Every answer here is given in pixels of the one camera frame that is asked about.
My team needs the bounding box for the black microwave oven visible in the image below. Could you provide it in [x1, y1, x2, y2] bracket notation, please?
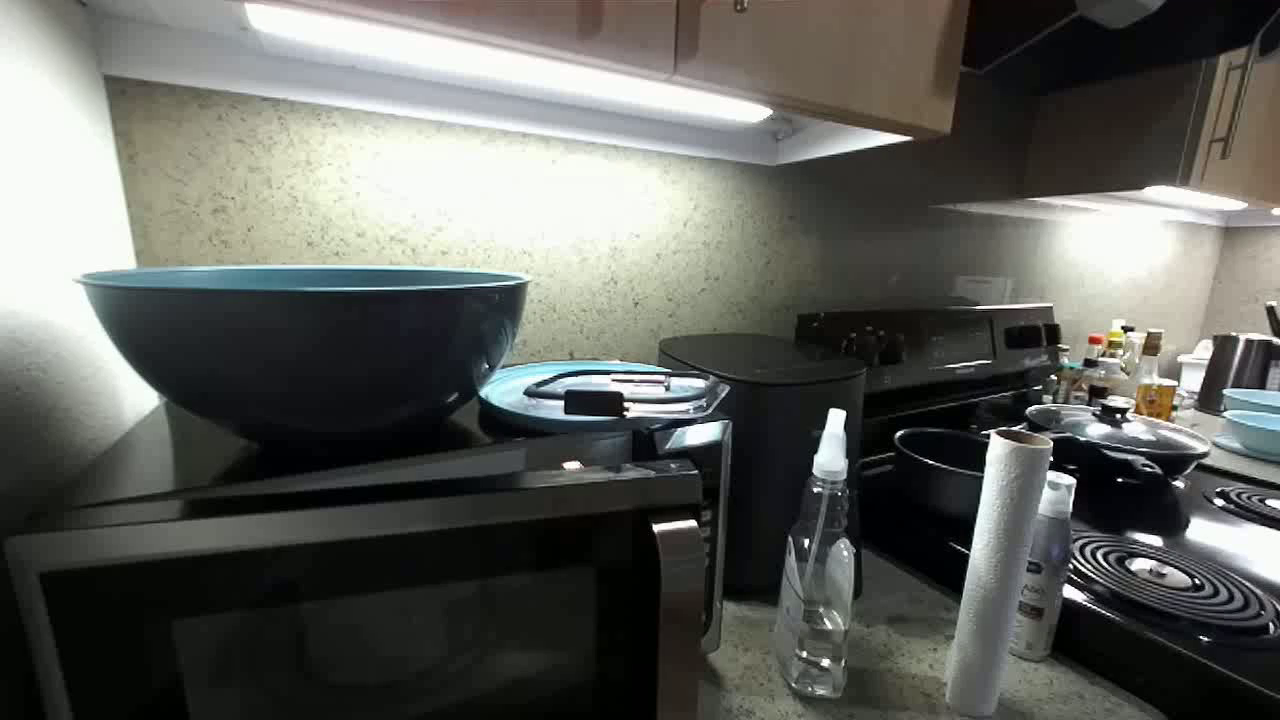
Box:
[0, 456, 710, 720]

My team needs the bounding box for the blue plate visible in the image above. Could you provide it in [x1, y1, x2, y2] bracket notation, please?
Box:
[476, 356, 733, 440]

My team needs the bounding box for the clear spray bottle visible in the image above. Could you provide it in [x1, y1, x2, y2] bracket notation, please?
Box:
[774, 402, 859, 703]

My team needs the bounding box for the black cooking pot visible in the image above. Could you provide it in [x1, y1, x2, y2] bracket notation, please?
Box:
[889, 423, 996, 533]

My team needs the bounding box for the long under-cabinet light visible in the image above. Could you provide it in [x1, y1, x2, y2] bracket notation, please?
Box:
[240, 0, 774, 133]

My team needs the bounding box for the large blue bowl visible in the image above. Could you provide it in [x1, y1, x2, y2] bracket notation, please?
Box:
[75, 259, 532, 445]

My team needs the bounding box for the white paper towel roll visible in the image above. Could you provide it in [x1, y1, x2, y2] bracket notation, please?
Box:
[938, 421, 1056, 720]

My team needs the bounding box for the red cap condiment bottle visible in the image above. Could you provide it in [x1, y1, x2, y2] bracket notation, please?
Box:
[1076, 331, 1107, 409]

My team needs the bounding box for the white plastic bottle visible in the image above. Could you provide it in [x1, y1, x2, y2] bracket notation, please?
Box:
[1006, 468, 1078, 664]

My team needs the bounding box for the black pan with lid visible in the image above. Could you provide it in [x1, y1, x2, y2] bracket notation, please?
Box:
[1020, 390, 1216, 535]

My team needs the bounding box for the amber oil bottle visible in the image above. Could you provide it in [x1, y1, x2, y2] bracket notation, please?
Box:
[1131, 327, 1185, 423]

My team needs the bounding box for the short under-cabinet light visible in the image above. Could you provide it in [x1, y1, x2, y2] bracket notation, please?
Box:
[1136, 181, 1251, 214]

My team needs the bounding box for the black silver coffee maker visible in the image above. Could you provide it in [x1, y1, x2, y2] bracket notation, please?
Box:
[1190, 301, 1280, 416]

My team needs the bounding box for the black electric coil stove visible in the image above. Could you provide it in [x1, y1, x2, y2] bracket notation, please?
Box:
[791, 301, 1280, 720]

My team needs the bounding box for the light blue bowl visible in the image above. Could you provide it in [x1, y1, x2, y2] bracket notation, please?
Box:
[1216, 384, 1280, 465]

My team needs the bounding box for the wooden wall cabinet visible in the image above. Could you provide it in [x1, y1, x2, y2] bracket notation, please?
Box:
[302, 0, 972, 140]

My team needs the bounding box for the wooden cabinet with metal handle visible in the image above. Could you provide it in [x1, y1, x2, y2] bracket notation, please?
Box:
[1185, 34, 1280, 211]

